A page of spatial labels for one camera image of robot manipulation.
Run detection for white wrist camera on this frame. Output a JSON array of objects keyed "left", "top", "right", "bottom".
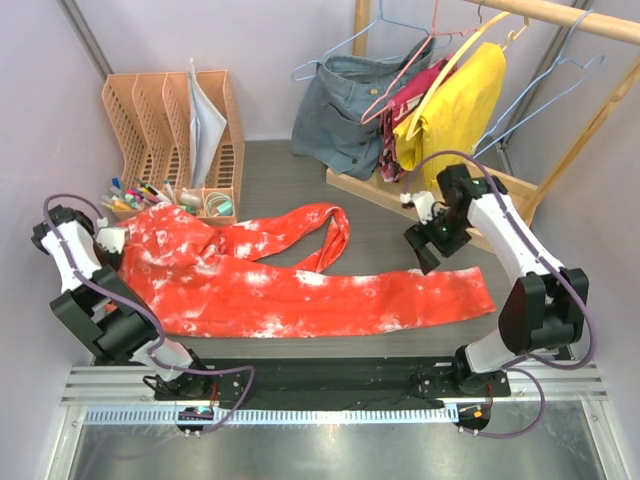
[
  {"left": 399, "top": 191, "right": 436, "bottom": 224},
  {"left": 96, "top": 227, "right": 127, "bottom": 255}
]

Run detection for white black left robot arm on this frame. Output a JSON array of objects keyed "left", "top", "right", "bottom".
[{"left": 31, "top": 205, "right": 212, "bottom": 400}]

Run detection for yellow wooden hanger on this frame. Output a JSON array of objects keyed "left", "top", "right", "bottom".
[{"left": 405, "top": 10, "right": 513, "bottom": 141}]

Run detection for white papers in organizer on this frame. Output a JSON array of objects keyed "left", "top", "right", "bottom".
[{"left": 187, "top": 59, "right": 227, "bottom": 188}]

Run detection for pink wire hanger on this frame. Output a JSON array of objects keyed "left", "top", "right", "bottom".
[{"left": 360, "top": 0, "right": 481, "bottom": 126}]

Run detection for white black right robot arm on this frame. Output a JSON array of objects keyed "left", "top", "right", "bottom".
[{"left": 400, "top": 164, "right": 589, "bottom": 396}]

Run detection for blue denim shorts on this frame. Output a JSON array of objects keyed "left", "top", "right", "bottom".
[{"left": 291, "top": 39, "right": 436, "bottom": 180}]

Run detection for blue wire hanger left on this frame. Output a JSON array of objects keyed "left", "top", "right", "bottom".
[{"left": 290, "top": 0, "right": 430, "bottom": 83}]

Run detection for bunch of coloured pens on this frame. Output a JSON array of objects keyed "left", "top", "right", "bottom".
[{"left": 100, "top": 177, "right": 175, "bottom": 220}]

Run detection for blue wire hanger right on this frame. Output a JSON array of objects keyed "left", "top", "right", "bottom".
[{"left": 469, "top": 8, "right": 607, "bottom": 159}]

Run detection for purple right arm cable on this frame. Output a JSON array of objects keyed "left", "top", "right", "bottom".
[{"left": 403, "top": 150, "right": 596, "bottom": 437}]

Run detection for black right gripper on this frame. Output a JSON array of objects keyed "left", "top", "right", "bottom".
[{"left": 403, "top": 209, "right": 471, "bottom": 276}]

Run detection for blue wire hanger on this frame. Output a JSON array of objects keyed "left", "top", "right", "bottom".
[
  {"left": 469, "top": 8, "right": 607, "bottom": 159},
  {"left": 290, "top": 0, "right": 430, "bottom": 83}
]

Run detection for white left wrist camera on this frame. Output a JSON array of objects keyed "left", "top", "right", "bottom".
[{"left": 96, "top": 227, "right": 127, "bottom": 255}]

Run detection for orange tie-dye trousers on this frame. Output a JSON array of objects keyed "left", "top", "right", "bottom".
[{"left": 120, "top": 203, "right": 495, "bottom": 339}]

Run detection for magenta patterned garment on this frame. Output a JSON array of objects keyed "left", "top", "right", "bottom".
[{"left": 377, "top": 53, "right": 457, "bottom": 184}]

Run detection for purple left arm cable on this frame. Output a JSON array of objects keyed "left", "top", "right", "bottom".
[{"left": 42, "top": 193, "right": 257, "bottom": 437}]

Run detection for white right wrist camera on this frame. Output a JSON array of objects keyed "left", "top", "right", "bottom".
[{"left": 399, "top": 191, "right": 436, "bottom": 224}]

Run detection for wooden clothes rack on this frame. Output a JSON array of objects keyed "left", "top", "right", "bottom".
[{"left": 324, "top": 0, "right": 640, "bottom": 256}]

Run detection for orange plastic file organizer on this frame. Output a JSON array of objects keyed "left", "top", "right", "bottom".
[{"left": 102, "top": 70, "right": 245, "bottom": 225}]

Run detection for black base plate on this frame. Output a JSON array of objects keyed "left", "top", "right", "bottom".
[{"left": 154, "top": 356, "right": 511, "bottom": 411}]

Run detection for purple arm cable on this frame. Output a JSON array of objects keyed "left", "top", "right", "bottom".
[
  {"left": 403, "top": 150, "right": 596, "bottom": 437},
  {"left": 42, "top": 193, "right": 257, "bottom": 437}
]

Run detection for yellow garment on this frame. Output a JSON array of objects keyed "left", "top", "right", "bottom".
[{"left": 393, "top": 43, "right": 506, "bottom": 171}]

